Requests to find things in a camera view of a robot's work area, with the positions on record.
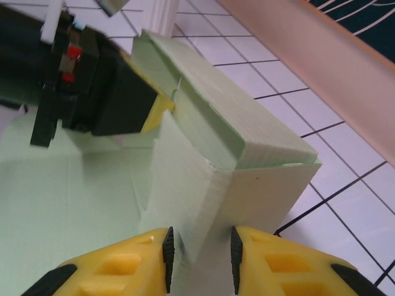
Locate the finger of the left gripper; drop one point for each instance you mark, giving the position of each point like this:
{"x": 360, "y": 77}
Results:
{"x": 43, "y": 129}
{"x": 123, "y": 101}

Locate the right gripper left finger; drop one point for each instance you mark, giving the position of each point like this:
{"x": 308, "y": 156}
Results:
{"x": 123, "y": 265}

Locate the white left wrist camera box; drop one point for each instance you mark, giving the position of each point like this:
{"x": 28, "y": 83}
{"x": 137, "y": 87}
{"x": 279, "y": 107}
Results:
{"x": 51, "y": 21}

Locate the green paper box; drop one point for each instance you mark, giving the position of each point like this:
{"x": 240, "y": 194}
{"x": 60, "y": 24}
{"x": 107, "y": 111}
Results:
{"x": 92, "y": 191}

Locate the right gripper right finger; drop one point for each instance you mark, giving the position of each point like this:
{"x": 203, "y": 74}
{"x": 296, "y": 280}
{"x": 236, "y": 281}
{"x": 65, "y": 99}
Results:
{"x": 284, "y": 265}

